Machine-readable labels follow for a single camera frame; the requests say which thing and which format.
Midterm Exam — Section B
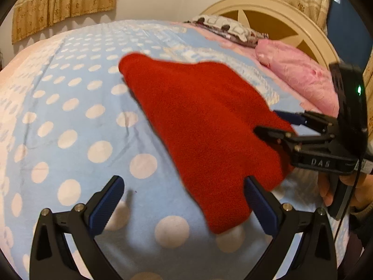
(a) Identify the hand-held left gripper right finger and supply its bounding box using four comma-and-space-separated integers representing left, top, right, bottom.
244, 176, 338, 280

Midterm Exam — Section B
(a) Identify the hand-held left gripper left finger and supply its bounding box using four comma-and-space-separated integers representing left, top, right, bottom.
29, 175, 126, 280

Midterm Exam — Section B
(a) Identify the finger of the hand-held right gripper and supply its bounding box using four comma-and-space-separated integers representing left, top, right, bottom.
253, 125, 336, 153
272, 110, 339, 135

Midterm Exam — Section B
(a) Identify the red knitted sweater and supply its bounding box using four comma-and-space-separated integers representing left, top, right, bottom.
119, 52, 296, 234

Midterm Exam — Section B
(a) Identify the person's right forearm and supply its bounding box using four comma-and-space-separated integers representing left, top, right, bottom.
348, 203, 373, 231

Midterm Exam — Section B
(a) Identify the person's right hand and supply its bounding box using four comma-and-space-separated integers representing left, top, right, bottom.
318, 174, 373, 211

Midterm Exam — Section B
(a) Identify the pink pillow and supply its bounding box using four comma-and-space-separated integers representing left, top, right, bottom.
255, 39, 341, 118

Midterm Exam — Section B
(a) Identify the dark blue panel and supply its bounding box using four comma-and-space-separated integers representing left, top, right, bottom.
326, 0, 360, 66

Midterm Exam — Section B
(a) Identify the polka dot bed sheet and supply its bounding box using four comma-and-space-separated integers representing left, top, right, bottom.
0, 20, 350, 280

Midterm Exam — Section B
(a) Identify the cream round bed headboard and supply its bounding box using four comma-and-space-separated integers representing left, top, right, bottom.
198, 0, 342, 73

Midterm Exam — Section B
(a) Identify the white patterned pillow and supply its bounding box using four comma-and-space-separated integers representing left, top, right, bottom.
185, 14, 269, 48

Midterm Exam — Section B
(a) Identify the wide beige patterned curtain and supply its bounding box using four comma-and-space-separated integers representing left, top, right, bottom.
12, 0, 119, 45

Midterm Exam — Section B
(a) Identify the black cable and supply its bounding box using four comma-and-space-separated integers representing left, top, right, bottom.
332, 140, 368, 241

